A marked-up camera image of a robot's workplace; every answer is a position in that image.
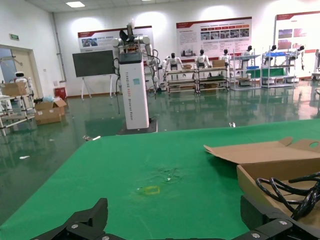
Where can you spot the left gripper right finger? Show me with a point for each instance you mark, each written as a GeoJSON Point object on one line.
{"type": "Point", "coordinates": [275, 227]}

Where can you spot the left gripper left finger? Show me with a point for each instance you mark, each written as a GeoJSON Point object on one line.
{"type": "Point", "coordinates": [85, 225]}

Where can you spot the cardboard box with torn rim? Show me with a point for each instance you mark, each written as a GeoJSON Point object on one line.
{"type": "Point", "coordinates": [262, 152]}

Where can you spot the closed cardboard shipping box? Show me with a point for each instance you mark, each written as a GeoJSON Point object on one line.
{"type": "Point", "coordinates": [47, 118]}

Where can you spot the open cardboard box with flaps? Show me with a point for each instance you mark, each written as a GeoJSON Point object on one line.
{"type": "Point", "coordinates": [47, 106]}

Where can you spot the cardboard box on rack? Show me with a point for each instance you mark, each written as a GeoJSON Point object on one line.
{"type": "Point", "coordinates": [13, 89]}

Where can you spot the cardboard box on workbench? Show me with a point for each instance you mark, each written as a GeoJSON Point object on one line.
{"type": "Point", "coordinates": [218, 63]}

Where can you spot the green tablecloth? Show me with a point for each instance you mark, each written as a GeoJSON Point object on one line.
{"type": "Point", "coordinates": [125, 162]}

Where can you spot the silver binder clip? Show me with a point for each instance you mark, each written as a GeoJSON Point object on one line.
{"type": "Point", "coordinates": [96, 137]}
{"type": "Point", "coordinates": [232, 124]}

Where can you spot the white tape strip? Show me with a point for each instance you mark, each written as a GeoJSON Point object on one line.
{"type": "Point", "coordinates": [25, 157]}

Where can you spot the white tape scrap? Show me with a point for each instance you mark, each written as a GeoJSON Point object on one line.
{"type": "Point", "coordinates": [168, 179]}

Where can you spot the white pipe rack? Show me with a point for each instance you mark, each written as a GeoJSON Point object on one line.
{"type": "Point", "coordinates": [32, 102]}

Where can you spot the black display board on stand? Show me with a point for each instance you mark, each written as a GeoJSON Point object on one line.
{"type": "Point", "coordinates": [92, 62]}

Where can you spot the small white service robot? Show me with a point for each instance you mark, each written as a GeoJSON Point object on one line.
{"type": "Point", "coordinates": [19, 75]}

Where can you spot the metal shelf rack with bins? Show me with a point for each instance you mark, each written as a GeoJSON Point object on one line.
{"type": "Point", "coordinates": [275, 53]}

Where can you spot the beige double door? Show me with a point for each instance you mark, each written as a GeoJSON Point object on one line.
{"type": "Point", "coordinates": [22, 62]}

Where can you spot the white black humanoid robot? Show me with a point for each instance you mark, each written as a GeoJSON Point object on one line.
{"type": "Point", "coordinates": [301, 48]}
{"type": "Point", "coordinates": [202, 60]}
{"type": "Point", "coordinates": [225, 58]}
{"type": "Point", "coordinates": [172, 62]}
{"type": "Point", "coordinates": [273, 48]}
{"type": "Point", "coordinates": [247, 53]}

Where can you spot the green exit sign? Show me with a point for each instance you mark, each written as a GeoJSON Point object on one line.
{"type": "Point", "coordinates": [14, 37]}

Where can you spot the pipe frame workbench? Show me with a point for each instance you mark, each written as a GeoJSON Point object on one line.
{"type": "Point", "coordinates": [212, 80]}
{"type": "Point", "coordinates": [180, 72]}

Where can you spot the red-trimmed wall poster with photos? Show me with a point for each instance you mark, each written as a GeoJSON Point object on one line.
{"type": "Point", "coordinates": [285, 25]}

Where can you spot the wide red-trimmed wall poster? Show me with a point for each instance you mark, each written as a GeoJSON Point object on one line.
{"type": "Point", "coordinates": [190, 37]}

